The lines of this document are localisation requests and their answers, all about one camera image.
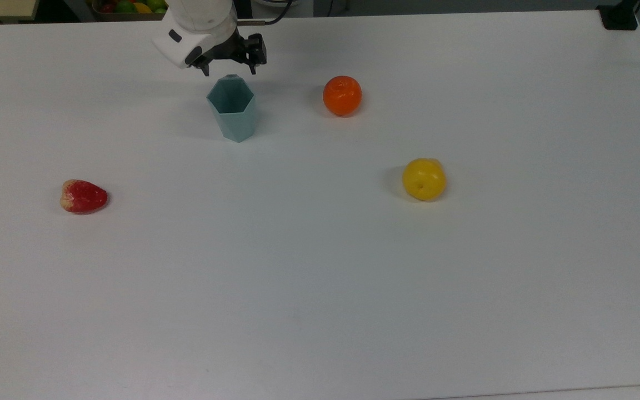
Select black pole mount base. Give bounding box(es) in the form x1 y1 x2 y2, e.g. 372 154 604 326
597 0 639 31

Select orange toy fruit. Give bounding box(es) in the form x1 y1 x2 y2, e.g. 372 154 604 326
322 76 363 117

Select metal fruit bowl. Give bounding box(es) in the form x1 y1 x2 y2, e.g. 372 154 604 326
92 0 169 22

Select teal hexagonal plastic mug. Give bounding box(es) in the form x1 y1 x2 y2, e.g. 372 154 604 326
206 74 257 143

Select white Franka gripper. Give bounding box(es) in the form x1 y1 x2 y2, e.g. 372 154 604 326
152 11 268 77

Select yellow toy pear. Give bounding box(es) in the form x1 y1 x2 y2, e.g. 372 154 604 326
402 158 447 202

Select red toy strawberry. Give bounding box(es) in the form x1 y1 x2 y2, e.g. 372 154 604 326
60 179 109 214

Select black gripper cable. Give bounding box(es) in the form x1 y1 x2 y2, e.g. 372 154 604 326
237 0 294 26

